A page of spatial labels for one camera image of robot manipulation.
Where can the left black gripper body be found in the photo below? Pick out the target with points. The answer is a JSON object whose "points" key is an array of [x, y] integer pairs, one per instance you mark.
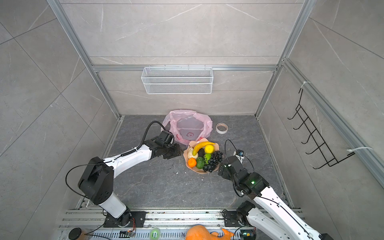
{"points": [[172, 150]]}

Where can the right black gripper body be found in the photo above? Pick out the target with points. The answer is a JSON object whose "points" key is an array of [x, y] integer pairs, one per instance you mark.
{"points": [[225, 174]]}

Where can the dark purple grape bunch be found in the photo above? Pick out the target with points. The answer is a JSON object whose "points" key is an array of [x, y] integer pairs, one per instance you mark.
{"points": [[217, 158]]}

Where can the beige bumpy fruit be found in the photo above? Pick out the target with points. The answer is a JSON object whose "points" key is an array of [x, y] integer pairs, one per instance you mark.
{"points": [[192, 153]]}

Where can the yellow lemon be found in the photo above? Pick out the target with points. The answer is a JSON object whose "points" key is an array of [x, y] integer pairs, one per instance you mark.
{"points": [[209, 149]]}

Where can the pink plastic bag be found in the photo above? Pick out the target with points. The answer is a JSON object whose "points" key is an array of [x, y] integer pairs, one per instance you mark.
{"points": [[188, 125]]}

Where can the smooth green mango fruit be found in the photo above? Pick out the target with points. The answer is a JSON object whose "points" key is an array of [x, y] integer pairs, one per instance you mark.
{"points": [[200, 163]]}

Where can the orange tangerine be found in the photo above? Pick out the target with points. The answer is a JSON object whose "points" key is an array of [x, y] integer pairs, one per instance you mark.
{"points": [[192, 162]]}

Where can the dark avocado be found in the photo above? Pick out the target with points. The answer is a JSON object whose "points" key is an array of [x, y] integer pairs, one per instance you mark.
{"points": [[201, 152]]}

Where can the yellow green banana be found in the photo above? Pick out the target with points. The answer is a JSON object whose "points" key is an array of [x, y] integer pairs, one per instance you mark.
{"points": [[201, 145]]}

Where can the green bumpy fruit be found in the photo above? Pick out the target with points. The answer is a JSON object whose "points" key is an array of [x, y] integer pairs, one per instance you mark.
{"points": [[207, 158]]}

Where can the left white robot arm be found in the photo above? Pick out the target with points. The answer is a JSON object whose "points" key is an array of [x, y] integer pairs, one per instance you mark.
{"points": [[97, 180]]}

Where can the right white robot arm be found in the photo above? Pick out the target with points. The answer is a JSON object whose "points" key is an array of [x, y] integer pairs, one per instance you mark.
{"points": [[284, 223]]}

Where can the white tape roll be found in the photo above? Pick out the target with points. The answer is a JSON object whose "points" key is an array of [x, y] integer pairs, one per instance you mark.
{"points": [[222, 128]]}

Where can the orange plush toy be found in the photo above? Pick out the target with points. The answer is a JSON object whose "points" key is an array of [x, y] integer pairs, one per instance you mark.
{"points": [[200, 232]]}

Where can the green tape roll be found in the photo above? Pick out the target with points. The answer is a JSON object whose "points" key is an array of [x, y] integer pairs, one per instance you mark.
{"points": [[155, 234]]}

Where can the dark round bottle cap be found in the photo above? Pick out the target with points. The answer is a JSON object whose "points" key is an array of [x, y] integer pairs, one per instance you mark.
{"points": [[75, 234]]}

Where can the white wire mesh basket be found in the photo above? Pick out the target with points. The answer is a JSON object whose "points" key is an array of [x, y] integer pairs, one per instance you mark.
{"points": [[177, 80]]}

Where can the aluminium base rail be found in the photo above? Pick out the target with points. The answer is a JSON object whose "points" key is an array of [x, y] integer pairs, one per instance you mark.
{"points": [[173, 224]]}

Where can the black wire hook rack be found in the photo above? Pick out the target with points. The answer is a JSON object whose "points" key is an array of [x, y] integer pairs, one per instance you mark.
{"points": [[315, 135]]}

